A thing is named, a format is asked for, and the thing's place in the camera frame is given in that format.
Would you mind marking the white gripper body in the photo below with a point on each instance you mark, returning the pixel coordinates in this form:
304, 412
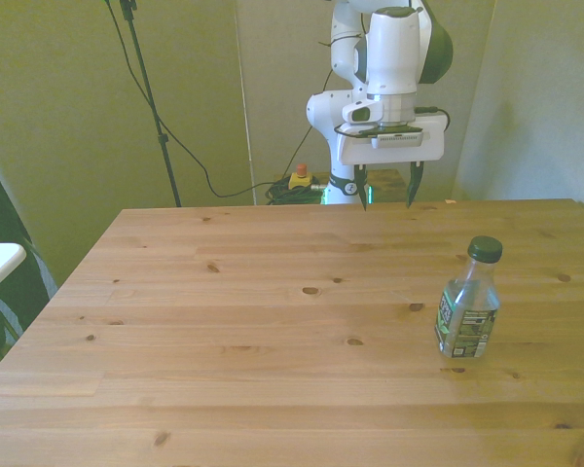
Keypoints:
394, 153

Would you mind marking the clear bottle with green cap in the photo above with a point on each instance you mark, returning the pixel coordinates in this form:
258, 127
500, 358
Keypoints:
467, 316

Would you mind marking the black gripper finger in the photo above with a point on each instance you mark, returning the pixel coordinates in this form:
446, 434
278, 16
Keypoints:
415, 185
361, 187

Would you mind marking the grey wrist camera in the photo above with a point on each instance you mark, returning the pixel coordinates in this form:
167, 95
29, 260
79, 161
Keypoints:
398, 139

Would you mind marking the yellow emergency stop button box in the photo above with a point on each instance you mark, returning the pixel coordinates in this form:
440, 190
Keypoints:
301, 180

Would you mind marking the dark leaning panel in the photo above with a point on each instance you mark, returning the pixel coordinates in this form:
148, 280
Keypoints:
10, 233

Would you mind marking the black tripod stand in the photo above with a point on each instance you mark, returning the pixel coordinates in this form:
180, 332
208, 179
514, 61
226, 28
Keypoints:
148, 97

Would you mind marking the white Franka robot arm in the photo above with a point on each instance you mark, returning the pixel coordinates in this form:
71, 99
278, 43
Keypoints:
391, 48

